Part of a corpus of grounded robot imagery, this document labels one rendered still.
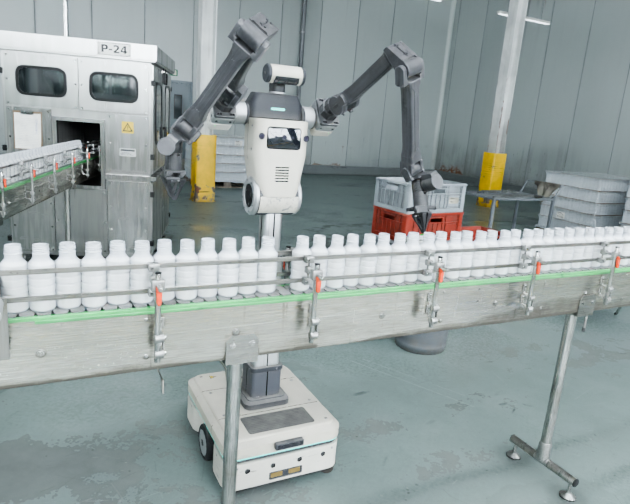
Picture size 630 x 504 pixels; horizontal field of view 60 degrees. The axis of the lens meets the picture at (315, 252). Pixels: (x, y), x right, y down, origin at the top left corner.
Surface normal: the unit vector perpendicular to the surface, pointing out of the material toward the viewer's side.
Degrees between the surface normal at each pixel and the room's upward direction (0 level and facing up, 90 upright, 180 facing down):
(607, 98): 90
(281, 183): 90
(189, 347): 90
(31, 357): 90
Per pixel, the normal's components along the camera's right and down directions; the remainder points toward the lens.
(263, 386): 0.45, 0.25
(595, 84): -0.89, 0.04
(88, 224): 0.15, 0.25
